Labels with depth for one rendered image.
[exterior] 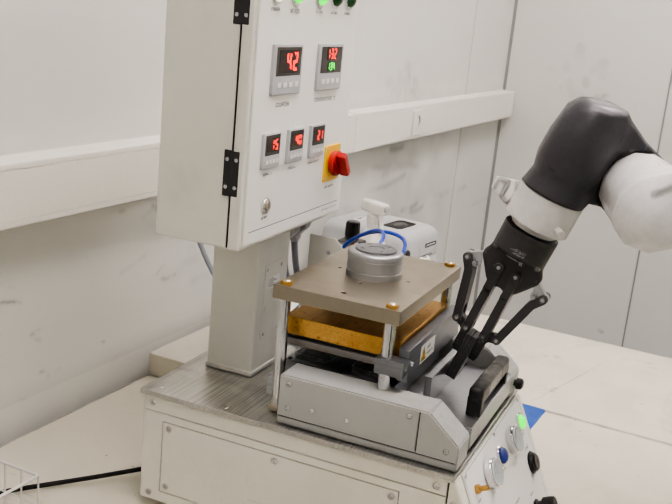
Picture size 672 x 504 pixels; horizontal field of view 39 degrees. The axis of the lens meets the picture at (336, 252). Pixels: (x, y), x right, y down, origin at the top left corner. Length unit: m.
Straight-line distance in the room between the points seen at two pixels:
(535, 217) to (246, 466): 0.51
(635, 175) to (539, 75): 2.55
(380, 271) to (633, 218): 0.35
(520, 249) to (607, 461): 0.62
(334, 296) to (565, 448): 0.68
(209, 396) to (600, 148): 0.62
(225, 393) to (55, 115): 0.53
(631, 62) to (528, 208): 2.45
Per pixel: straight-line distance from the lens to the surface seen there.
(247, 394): 1.36
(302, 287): 1.25
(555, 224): 1.22
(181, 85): 1.25
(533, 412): 1.89
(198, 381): 1.40
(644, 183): 1.15
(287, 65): 1.27
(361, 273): 1.31
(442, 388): 1.34
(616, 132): 1.21
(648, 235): 1.16
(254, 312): 1.39
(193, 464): 1.37
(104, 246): 1.72
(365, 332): 1.26
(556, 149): 1.20
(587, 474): 1.70
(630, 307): 3.75
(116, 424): 1.68
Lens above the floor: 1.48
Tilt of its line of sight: 15 degrees down
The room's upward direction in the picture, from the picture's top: 6 degrees clockwise
